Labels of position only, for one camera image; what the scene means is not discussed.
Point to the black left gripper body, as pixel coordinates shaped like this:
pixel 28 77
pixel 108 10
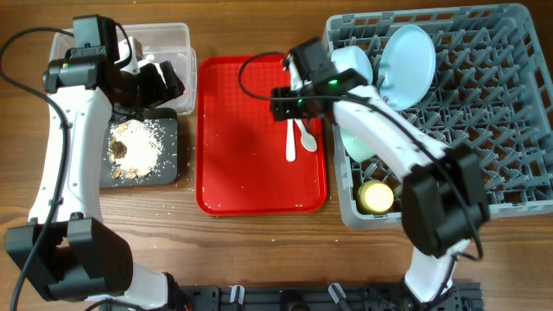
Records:
pixel 144 90

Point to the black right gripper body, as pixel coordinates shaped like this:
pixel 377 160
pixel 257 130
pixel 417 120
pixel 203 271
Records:
pixel 293 104

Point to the white plastic spoon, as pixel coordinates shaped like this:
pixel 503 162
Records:
pixel 307 140

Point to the white plastic fork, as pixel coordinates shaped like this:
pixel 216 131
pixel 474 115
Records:
pixel 290 148

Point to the light blue bowl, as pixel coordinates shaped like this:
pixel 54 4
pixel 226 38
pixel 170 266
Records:
pixel 355 58

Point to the food scraps and rice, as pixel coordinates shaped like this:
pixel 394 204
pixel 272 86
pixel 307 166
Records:
pixel 135 148

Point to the mint green bowl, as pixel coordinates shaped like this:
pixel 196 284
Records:
pixel 355 147

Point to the light blue plate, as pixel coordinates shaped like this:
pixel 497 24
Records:
pixel 407 67

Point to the yellow plastic cup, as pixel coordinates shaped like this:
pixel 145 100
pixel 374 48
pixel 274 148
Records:
pixel 374 197

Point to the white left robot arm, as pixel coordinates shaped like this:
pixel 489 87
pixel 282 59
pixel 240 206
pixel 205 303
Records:
pixel 64 250

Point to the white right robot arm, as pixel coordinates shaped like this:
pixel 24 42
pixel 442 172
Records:
pixel 444 201

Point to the grey dishwasher rack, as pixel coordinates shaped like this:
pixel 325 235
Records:
pixel 492 92

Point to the black plastic tray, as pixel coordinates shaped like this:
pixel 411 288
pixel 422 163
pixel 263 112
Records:
pixel 168 162

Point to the clear plastic bin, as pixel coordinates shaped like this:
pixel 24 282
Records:
pixel 173 56

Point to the red serving tray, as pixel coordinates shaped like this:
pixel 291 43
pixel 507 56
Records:
pixel 241 169

